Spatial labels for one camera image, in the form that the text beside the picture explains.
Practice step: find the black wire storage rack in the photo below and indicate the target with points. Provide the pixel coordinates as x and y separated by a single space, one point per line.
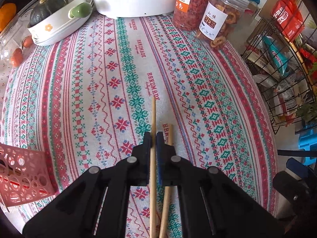
276 53

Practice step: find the white ceramic baking dish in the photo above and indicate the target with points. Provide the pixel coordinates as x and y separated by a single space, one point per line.
62 23

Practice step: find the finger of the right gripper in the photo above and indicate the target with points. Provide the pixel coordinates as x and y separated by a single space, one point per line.
297 168

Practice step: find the pink plastic basket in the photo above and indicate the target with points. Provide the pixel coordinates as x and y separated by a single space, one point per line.
24 176

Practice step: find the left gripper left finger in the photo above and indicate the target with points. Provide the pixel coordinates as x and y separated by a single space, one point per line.
141 168

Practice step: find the orange tangerine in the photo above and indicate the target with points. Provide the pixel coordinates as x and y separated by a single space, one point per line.
7 13

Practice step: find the wooden chopstick on table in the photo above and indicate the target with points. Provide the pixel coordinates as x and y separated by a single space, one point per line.
167 193

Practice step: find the jar of dried hawthorn rings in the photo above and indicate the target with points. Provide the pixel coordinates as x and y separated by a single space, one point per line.
219 20

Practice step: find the dark green pumpkin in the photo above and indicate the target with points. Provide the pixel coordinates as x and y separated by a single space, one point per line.
44 9

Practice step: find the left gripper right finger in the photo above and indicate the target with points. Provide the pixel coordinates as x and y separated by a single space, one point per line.
166 171

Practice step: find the jar of red dried fruit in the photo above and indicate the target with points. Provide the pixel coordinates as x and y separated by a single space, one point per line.
188 14

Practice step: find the glass jar with wooden lid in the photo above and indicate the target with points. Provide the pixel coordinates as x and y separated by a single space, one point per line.
16 40

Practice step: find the green leafy vegetables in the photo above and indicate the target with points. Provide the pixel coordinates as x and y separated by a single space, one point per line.
307 111

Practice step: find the patterned striped tablecloth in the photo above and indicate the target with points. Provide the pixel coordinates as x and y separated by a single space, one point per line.
87 100

